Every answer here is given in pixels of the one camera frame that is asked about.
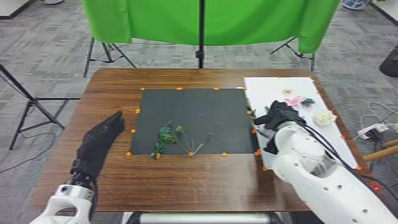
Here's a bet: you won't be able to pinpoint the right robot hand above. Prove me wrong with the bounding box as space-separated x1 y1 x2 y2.
253 100 310 133

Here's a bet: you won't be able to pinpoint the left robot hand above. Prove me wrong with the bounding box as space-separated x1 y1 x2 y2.
70 111 129 184

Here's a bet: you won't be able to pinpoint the pink flower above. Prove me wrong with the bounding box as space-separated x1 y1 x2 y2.
285 96 304 107

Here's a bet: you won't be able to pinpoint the white sheet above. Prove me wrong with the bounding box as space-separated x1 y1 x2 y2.
242 76 363 171

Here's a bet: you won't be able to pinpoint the leafy green sprig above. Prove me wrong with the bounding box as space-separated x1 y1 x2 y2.
150 120 178 161

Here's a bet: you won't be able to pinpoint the dark mat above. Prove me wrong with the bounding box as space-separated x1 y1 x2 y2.
129 88 262 156

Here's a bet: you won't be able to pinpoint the white power strip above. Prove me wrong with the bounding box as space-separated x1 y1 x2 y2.
354 122 398 142

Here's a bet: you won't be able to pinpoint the black tripod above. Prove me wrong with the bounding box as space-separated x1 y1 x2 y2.
0 64 82 151

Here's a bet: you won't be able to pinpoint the black stand legs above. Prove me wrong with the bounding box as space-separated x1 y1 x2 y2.
269 36 319 72
82 37 139 78

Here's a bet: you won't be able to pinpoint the black chair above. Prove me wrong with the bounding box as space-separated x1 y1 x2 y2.
379 44 398 79

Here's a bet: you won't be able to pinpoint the black stand pole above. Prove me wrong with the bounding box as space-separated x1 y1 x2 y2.
196 0 208 70

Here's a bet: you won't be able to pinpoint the pale grey bar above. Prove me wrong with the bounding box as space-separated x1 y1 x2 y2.
127 213 281 224

